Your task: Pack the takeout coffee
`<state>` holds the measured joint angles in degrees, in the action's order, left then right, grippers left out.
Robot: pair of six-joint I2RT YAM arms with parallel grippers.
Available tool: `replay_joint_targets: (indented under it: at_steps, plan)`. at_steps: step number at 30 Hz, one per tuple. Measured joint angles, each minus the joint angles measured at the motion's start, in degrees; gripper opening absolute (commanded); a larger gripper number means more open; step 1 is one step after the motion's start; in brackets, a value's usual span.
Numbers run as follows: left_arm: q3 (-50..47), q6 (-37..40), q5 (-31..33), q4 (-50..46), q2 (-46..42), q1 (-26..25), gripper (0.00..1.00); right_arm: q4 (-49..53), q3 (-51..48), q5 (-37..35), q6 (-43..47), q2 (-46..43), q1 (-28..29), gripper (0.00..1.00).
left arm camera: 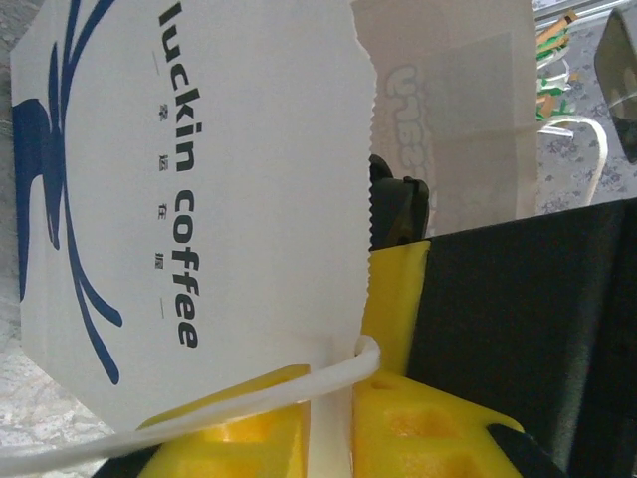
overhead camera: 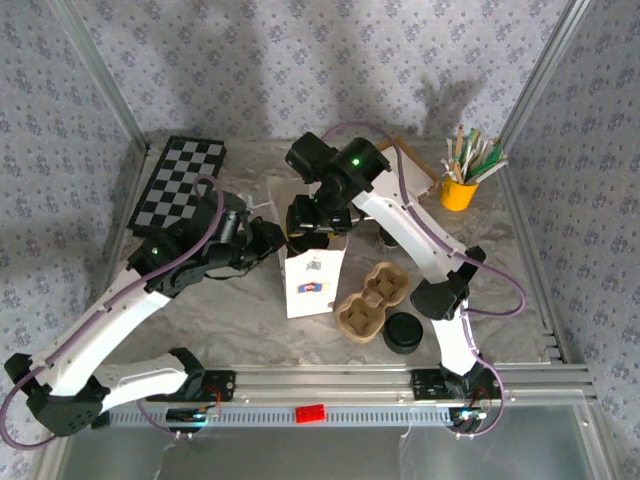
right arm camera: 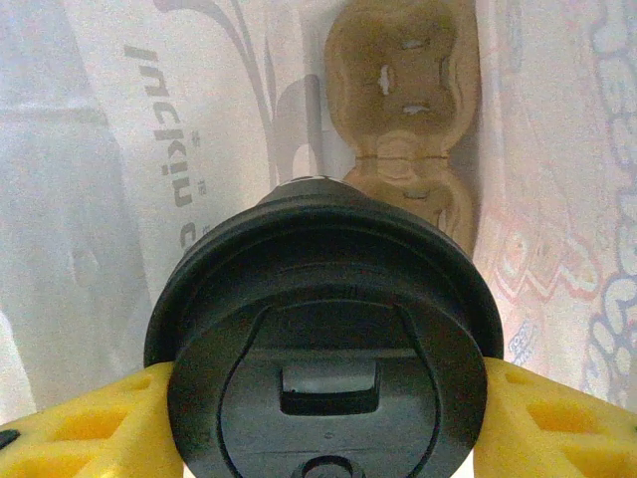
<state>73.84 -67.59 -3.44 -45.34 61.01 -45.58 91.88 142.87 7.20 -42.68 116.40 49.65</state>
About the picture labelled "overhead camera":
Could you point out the small circuit board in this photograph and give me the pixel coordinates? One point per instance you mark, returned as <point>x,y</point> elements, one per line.
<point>192,415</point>
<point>470,416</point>

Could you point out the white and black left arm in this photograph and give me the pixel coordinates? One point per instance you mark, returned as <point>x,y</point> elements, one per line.
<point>100,330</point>

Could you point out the white napkin pile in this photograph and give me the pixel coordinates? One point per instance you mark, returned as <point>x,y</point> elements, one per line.
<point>417,172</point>

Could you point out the aluminium back rail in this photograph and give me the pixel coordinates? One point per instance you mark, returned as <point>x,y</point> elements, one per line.
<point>250,135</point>

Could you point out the aluminium frame post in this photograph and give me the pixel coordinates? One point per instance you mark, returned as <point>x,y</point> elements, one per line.
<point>104,75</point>
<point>545,75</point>

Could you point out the brown pulp cup carrier stack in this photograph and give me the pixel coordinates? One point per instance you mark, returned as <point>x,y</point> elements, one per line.
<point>372,305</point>

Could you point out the white wrapped straw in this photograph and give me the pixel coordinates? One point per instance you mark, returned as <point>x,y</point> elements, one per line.
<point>450,167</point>
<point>492,170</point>
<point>450,150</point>

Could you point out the black and grey checkerboard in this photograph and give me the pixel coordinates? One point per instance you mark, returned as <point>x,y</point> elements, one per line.
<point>180,170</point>

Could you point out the red toy brick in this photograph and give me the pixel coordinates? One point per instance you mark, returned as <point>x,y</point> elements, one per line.
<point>310,415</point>

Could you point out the white paper carry bag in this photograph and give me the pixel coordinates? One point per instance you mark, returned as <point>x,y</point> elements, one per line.
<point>312,295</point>

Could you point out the yellow holder cup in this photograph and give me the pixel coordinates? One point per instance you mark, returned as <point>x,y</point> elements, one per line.
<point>457,197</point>

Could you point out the aluminium side rail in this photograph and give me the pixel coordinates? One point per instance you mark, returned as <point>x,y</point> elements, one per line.
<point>520,225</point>

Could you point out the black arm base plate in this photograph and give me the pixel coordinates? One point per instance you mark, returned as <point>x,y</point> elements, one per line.
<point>425,385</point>
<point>220,385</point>

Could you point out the long aluminium base beam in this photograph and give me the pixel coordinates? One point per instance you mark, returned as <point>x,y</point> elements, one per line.
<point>325,380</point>

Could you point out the black cup lid stack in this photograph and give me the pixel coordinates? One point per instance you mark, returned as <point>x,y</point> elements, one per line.
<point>404,332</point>

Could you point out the stack of black paper cups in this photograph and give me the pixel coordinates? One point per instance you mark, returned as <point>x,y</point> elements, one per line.
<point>387,237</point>

